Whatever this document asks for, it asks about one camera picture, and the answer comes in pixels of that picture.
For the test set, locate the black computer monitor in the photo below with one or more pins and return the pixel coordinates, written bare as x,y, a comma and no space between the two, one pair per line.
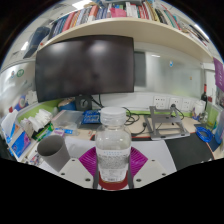
83,66

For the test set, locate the dark wine bottle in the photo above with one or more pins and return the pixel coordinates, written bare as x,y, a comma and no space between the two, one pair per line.
204,95

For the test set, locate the clear plastic water bottle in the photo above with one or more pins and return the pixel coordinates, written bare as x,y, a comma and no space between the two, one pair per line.
113,143

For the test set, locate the silver metal laptop stand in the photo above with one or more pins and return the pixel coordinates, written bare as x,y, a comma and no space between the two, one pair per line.
168,128

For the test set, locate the grey paper cup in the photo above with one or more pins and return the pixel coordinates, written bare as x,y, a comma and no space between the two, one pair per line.
55,155

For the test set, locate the white jar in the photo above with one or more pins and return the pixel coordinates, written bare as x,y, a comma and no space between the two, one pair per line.
199,107

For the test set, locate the blue snack pack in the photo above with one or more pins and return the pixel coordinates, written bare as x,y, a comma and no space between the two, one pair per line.
91,117

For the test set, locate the blue purple drink bottle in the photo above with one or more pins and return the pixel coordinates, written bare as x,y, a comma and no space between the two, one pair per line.
220,128

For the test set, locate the white paper sheets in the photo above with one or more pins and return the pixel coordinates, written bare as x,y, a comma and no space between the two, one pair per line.
153,151

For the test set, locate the white wall power outlet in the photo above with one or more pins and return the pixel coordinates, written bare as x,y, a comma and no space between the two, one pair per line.
175,103
187,104
160,102

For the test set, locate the black desk mat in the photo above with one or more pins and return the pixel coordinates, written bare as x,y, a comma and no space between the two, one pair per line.
190,151

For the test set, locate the clear plastic box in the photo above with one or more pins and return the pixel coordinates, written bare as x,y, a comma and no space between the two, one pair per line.
68,119

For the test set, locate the flat round red coaster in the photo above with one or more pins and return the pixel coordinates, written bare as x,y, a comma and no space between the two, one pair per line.
113,186

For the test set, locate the pile of white tissues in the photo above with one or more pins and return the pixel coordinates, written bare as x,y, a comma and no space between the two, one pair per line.
41,119

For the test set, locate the blue tissue box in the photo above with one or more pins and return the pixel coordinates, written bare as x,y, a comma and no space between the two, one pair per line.
20,143

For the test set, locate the purple hanging banner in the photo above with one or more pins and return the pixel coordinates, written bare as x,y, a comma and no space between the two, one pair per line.
220,75

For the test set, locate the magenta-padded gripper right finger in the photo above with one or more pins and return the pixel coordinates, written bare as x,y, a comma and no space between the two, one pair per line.
151,170

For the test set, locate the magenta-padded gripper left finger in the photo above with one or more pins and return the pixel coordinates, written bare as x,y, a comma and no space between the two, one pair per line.
72,170

